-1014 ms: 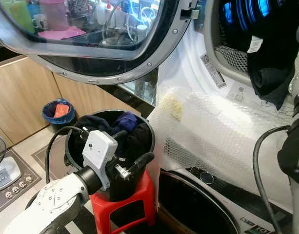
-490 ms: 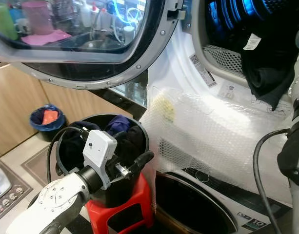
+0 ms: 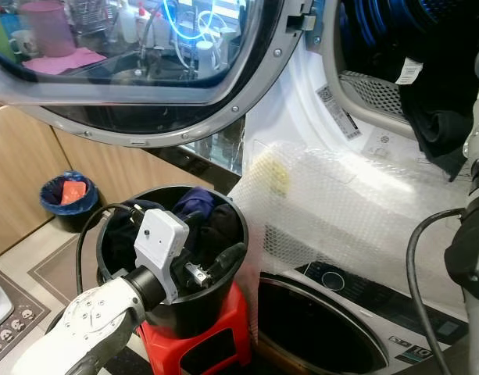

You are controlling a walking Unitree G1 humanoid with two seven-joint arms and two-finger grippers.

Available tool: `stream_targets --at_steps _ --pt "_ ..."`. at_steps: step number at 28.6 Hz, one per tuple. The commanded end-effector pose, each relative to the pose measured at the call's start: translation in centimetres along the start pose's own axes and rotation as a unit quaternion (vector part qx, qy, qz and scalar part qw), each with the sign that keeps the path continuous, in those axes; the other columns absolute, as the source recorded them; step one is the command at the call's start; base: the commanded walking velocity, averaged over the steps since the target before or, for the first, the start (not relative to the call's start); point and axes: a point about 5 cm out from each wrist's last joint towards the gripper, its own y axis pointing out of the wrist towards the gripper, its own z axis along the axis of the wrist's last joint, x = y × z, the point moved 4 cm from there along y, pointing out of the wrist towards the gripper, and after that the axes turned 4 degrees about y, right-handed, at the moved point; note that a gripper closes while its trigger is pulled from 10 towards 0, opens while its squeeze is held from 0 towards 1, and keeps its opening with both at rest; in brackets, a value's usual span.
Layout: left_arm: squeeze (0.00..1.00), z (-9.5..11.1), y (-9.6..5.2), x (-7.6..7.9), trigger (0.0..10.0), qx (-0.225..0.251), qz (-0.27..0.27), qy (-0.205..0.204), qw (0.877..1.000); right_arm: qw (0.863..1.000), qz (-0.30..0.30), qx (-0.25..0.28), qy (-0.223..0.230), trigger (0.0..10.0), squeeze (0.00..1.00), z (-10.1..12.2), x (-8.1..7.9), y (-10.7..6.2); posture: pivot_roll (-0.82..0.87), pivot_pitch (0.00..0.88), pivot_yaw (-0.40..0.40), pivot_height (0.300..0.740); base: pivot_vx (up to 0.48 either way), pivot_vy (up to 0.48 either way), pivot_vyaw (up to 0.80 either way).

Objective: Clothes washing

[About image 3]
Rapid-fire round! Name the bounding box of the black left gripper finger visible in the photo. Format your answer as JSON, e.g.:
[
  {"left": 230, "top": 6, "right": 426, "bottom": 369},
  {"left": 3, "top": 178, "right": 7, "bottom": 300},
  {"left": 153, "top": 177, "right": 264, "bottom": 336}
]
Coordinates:
[{"left": 207, "top": 241, "right": 250, "bottom": 287}]

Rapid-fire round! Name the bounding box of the dark clothes pile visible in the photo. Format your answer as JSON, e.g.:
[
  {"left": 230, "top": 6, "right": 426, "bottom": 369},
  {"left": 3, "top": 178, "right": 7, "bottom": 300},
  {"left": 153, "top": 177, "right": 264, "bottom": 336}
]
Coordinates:
[{"left": 105, "top": 189, "right": 244, "bottom": 274}]

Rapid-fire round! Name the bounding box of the black garment with white tag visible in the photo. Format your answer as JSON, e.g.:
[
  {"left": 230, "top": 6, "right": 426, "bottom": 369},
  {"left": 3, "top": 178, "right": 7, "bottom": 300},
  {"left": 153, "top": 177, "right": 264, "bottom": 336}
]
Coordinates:
[{"left": 395, "top": 58, "right": 479, "bottom": 182}]

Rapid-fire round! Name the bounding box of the black plastic bucket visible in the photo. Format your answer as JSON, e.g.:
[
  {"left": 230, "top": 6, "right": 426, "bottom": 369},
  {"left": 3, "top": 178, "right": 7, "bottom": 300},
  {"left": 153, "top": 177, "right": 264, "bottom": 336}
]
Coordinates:
[{"left": 94, "top": 184, "right": 250, "bottom": 339}]

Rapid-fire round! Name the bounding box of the dark blue garment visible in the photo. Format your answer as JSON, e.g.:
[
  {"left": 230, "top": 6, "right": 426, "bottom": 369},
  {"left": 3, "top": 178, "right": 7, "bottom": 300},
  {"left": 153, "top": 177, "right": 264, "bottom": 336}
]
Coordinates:
[{"left": 176, "top": 187, "right": 217, "bottom": 220}]

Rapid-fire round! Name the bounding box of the red plastic stool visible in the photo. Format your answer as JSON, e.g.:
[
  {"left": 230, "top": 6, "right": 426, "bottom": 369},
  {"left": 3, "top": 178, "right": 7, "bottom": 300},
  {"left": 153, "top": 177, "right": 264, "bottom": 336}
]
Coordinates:
[{"left": 137, "top": 280, "right": 252, "bottom": 375}]

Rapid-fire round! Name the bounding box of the clear bubble wrap sheet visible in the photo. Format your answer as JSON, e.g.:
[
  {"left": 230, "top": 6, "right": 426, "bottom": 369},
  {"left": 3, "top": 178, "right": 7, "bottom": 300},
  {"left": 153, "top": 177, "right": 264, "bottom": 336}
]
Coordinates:
[{"left": 227, "top": 140, "right": 479, "bottom": 315}]

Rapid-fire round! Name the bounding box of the grey bordered floor mat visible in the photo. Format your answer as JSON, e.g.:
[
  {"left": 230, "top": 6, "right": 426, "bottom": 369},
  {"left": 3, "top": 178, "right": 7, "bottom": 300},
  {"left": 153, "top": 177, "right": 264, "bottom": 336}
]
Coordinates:
[
  {"left": 0, "top": 264, "right": 52, "bottom": 369},
  {"left": 27, "top": 233, "right": 109, "bottom": 326}
]

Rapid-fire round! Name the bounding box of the black bin with blue bag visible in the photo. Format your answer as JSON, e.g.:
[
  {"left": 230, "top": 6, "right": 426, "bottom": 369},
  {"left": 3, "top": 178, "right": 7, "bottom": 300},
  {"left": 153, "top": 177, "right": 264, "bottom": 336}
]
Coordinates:
[{"left": 39, "top": 170, "right": 100, "bottom": 234}]

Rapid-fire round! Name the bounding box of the orange packet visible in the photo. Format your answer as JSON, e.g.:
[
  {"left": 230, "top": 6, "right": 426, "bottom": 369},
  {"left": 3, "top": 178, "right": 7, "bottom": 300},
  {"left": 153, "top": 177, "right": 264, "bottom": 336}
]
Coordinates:
[{"left": 60, "top": 179, "right": 88, "bottom": 206}]

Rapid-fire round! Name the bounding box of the white dryer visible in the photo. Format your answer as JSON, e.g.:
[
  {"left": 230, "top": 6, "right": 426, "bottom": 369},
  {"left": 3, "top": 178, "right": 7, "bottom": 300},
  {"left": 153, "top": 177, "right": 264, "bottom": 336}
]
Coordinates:
[{"left": 238, "top": 0, "right": 479, "bottom": 190}]

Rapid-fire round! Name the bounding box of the round glass dryer door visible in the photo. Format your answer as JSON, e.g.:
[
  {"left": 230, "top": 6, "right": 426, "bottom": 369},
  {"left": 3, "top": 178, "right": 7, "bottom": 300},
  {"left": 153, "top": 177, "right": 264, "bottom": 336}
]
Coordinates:
[{"left": 0, "top": 0, "right": 320, "bottom": 149}]

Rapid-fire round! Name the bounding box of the white barcode label sticker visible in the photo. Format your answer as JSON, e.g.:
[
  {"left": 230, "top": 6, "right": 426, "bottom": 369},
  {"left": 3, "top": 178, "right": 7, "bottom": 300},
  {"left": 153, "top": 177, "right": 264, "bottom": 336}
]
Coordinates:
[{"left": 316, "top": 84, "right": 362, "bottom": 142}]

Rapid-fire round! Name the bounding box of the wooden cabinet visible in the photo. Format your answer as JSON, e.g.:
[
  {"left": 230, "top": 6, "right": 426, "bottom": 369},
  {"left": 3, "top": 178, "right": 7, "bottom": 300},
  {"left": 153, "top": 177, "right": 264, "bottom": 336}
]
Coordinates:
[{"left": 0, "top": 102, "right": 205, "bottom": 259}]

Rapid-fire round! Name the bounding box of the pink cloth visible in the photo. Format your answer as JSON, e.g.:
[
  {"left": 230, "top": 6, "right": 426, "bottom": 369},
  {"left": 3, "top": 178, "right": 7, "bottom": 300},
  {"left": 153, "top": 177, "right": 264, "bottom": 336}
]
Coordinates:
[{"left": 23, "top": 48, "right": 108, "bottom": 77}]

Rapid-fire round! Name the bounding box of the pink plastic container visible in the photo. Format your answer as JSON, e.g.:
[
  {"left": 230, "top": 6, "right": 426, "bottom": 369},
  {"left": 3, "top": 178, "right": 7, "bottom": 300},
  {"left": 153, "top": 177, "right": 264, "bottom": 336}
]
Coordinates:
[{"left": 20, "top": 0, "right": 77, "bottom": 58}]

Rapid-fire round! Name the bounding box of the white mug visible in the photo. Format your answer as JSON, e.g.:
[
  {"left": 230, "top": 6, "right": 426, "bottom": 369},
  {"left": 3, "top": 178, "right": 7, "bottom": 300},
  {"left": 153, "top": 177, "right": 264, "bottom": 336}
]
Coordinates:
[{"left": 10, "top": 29, "right": 38, "bottom": 58}]

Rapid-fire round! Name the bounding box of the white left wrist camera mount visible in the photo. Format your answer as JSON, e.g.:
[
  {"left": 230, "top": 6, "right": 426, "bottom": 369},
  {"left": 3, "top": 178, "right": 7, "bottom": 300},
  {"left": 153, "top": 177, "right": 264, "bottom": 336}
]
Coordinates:
[{"left": 133, "top": 206, "right": 191, "bottom": 305}]

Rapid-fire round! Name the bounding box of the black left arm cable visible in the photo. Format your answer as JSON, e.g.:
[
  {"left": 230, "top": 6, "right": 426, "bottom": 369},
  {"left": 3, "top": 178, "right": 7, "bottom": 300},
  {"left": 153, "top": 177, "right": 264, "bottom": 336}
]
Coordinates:
[{"left": 45, "top": 202, "right": 148, "bottom": 333}]

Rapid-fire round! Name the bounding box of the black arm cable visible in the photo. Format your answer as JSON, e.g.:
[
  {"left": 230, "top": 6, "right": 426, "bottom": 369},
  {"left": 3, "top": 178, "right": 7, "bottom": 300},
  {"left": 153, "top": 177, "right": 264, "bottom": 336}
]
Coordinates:
[
  {"left": 406, "top": 208, "right": 468, "bottom": 375},
  {"left": 45, "top": 202, "right": 148, "bottom": 333}
]

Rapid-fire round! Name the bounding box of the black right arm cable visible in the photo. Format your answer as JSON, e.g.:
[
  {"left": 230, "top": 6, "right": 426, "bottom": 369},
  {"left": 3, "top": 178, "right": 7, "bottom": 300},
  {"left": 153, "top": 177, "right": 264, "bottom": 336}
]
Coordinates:
[{"left": 406, "top": 208, "right": 468, "bottom": 375}]

